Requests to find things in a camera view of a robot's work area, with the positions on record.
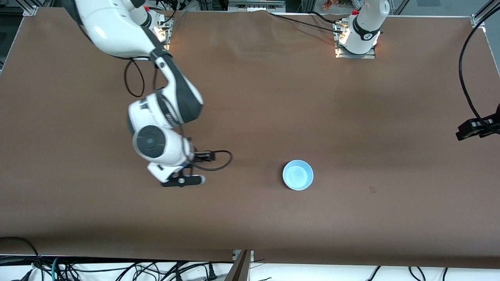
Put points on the light blue bowl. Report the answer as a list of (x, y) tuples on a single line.
[(298, 175)]

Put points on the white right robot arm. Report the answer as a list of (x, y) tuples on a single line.
[(113, 31)]

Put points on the brown table cover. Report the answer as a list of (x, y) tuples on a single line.
[(273, 97)]

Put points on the black power plug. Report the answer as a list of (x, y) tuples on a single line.
[(211, 272)]

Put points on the grey aluminium crossbar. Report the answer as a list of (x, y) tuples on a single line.
[(256, 5)]

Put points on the aluminium frame beam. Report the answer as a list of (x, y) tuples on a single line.
[(240, 269)]

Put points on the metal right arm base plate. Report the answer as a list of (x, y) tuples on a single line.
[(166, 37)]

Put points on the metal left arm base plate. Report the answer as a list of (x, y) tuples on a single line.
[(367, 56)]

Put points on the aluminium corner bracket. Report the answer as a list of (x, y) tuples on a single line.
[(482, 15), (29, 8)]

